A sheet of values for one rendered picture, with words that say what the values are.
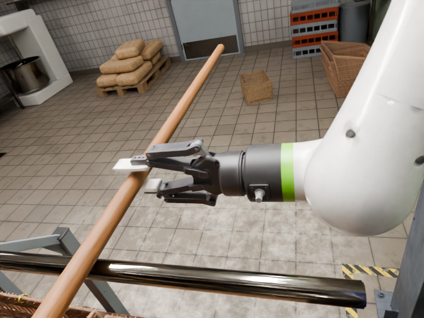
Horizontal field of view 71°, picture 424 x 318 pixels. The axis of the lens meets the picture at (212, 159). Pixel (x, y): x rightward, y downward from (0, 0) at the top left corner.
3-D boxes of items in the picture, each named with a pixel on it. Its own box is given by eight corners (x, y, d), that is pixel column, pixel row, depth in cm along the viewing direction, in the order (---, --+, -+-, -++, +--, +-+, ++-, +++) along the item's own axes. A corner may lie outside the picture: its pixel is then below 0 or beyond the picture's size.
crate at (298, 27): (337, 31, 394) (337, 19, 385) (290, 37, 413) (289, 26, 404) (335, 23, 424) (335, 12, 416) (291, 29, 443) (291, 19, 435)
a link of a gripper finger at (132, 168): (148, 171, 51) (147, 168, 51) (113, 171, 53) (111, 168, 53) (154, 160, 53) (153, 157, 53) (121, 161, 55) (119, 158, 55)
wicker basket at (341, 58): (331, 82, 298) (332, 55, 282) (319, 64, 343) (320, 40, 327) (383, 74, 289) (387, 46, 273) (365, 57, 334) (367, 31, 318)
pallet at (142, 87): (144, 93, 438) (141, 83, 430) (99, 98, 462) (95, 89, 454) (171, 64, 531) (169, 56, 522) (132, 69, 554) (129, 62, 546)
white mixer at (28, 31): (42, 105, 489) (-7, 20, 414) (12, 108, 508) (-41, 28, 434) (77, 81, 566) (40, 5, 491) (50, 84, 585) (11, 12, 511)
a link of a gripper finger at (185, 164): (208, 180, 48) (209, 173, 48) (144, 168, 50) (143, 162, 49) (213, 165, 51) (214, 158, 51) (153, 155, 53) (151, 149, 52)
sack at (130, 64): (146, 63, 455) (142, 53, 447) (133, 72, 429) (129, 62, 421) (114, 67, 480) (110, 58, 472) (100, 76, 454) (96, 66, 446)
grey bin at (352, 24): (368, 48, 401) (373, 4, 370) (338, 52, 413) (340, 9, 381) (364, 40, 431) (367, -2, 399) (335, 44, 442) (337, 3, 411)
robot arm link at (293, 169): (375, 200, 48) (373, 132, 47) (399, 221, 36) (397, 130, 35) (286, 200, 52) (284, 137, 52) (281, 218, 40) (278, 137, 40)
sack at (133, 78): (137, 86, 429) (134, 76, 420) (117, 88, 441) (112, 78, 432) (154, 68, 474) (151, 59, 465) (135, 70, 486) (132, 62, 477)
